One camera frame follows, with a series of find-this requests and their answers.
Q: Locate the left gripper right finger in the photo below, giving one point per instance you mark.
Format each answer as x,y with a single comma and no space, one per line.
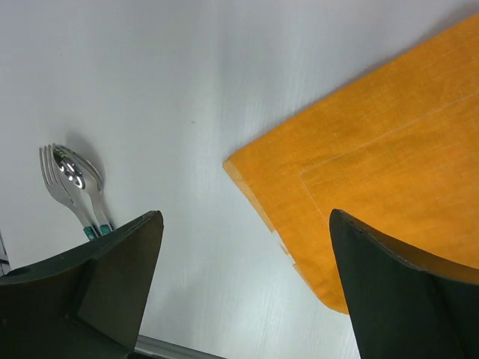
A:
403,302

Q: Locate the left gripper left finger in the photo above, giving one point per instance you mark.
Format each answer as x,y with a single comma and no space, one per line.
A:
87,302

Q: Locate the orange cartoon placemat cloth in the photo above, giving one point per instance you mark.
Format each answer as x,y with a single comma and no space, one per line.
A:
397,149

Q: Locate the steel spoon teal handle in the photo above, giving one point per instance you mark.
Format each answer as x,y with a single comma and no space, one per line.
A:
86,177

